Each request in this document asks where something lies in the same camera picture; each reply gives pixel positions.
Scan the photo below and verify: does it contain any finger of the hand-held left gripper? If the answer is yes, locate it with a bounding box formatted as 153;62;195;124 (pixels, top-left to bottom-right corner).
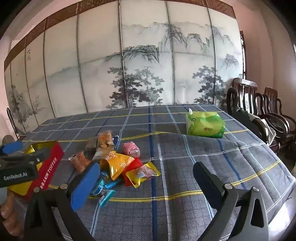
0;141;24;156
22;148;52;167

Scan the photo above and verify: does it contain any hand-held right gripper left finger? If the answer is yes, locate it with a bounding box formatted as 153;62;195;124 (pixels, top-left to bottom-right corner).
23;162;102;241

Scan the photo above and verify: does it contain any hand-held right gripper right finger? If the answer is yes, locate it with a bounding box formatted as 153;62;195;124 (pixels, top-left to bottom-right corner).
193;161;270;241

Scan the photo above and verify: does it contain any blue candy wrapper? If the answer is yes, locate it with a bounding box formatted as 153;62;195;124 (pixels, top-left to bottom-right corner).
104;179;122;189
90;178;107;195
99;189;116;207

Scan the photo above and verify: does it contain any red and gold tin box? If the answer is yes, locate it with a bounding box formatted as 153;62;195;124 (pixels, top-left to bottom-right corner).
7;141;64;201

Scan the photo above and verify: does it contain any small orange snack packet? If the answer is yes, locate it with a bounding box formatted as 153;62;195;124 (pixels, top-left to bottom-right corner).
68;152;91;172

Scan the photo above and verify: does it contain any dark blue cracker packet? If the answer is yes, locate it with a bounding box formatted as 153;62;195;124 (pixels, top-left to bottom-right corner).
91;147;116;163

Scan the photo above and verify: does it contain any yellow orange snack packet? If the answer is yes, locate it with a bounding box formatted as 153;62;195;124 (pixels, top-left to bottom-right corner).
99;151;135;181

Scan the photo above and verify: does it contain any clear peanut snack packet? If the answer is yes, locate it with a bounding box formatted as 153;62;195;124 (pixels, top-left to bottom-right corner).
97;130;115;149

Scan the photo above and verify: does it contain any pink snack packet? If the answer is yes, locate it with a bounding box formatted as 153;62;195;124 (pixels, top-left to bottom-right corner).
122;141;141;158

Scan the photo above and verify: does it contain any yellow and red snack packet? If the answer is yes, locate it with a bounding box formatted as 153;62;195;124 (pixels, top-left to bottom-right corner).
125;162;161;188

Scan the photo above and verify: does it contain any person's left hand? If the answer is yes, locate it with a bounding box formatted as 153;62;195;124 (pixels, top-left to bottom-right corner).
0;191;23;239

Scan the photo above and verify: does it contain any black metal chair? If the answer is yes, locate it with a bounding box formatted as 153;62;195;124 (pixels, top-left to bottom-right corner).
6;108;27;141

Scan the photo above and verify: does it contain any grey plaid tablecloth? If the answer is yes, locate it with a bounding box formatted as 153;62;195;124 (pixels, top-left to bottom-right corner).
14;104;296;241

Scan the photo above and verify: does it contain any green tissue pack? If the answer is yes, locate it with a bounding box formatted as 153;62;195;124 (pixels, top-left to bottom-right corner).
186;108;226;138

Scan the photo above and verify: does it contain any dark garment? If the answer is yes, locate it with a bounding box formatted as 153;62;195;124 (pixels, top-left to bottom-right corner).
231;109;275;144

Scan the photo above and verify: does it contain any dark wooden armchair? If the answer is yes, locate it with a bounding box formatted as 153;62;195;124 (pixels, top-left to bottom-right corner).
227;77;281;154
261;87;296;151

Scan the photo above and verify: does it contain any painted folding screen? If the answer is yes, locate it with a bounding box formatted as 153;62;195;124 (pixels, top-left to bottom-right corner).
3;0;245;132

